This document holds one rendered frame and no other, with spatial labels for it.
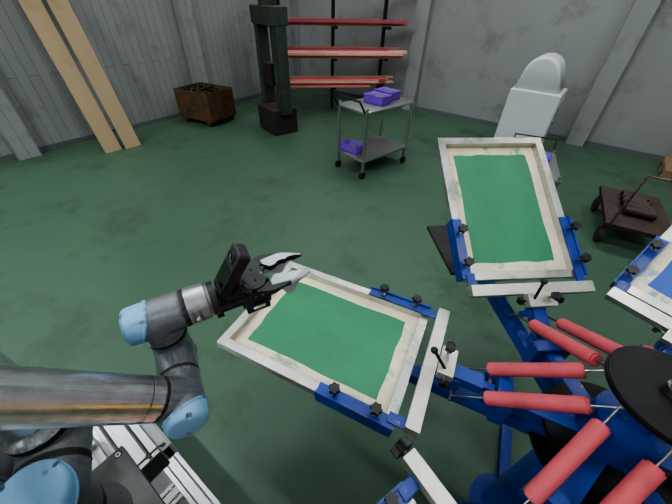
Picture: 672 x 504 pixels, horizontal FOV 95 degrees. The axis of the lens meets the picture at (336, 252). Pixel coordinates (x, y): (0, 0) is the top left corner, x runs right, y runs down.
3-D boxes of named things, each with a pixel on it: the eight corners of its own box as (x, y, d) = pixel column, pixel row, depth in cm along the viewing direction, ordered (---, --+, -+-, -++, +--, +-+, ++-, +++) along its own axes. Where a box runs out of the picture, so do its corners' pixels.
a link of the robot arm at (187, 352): (167, 398, 63) (147, 370, 56) (160, 354, 70) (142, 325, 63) (207, 380, 66) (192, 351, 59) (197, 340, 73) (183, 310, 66)
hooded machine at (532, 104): (541, 151, 567) (586, 55, 470) (534, 163, 527) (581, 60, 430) (498, 141, 602) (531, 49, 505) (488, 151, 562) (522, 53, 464)
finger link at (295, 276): (309, 282, 72) (269, 290, 70) (310, 265, 68) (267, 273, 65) (312, 292, 70) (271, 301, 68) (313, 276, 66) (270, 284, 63)
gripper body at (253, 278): (262, 281, 73) (210, 299, 69) (259, 256, 67) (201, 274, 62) (274, 305, 69) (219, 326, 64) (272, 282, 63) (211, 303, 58)
